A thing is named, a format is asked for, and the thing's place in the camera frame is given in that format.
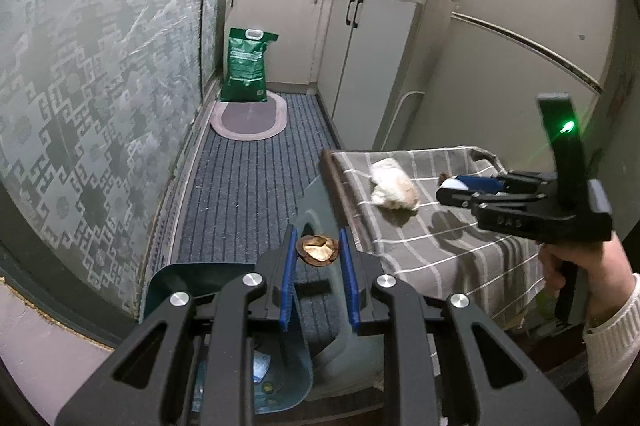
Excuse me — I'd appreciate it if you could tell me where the white sleeve right forearm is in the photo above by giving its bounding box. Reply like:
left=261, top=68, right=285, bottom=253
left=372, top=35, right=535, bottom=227
left=584, top=273, right=639, bottom=412

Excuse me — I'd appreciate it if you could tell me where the white bottle cap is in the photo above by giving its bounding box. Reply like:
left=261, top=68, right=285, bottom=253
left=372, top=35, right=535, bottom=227
left=440, top=178, right=470, bottom=191

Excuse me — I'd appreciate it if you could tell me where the right hand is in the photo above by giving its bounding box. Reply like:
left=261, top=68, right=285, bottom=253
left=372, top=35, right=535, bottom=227
left=538, top=232, right=636, bottom=324

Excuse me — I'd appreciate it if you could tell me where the green rice bag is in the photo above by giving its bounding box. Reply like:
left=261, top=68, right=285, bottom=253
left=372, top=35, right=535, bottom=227
left=220, top=27, right=279, bottom=102

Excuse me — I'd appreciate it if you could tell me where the grey refrigerator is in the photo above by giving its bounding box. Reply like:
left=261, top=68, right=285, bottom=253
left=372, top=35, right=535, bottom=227
left=404, top=0, right=617, bottom=170

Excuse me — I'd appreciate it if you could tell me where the oval grey floor mat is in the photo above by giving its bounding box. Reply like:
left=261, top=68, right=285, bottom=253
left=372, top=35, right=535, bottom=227
left=209, top=91, right=288, bottom=142

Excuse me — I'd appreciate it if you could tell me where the teal trash bin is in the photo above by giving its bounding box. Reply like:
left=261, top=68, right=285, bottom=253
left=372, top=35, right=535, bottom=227
left=144, top=256, right=314, bottom=425

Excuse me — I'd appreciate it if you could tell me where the frosted patterned glass door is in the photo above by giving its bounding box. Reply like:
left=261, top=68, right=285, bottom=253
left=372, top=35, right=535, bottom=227
left=1, top=0, right=224, bottom=316

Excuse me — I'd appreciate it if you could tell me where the crumpled white plastic bag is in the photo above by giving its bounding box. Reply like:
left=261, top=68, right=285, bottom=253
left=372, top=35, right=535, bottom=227
left=370, top=158, right=420, bottom=212

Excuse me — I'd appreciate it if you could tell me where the white kitchen cabinet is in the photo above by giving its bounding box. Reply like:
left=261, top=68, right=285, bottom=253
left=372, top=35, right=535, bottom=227
left=224, top=0, right=457, bottom=151

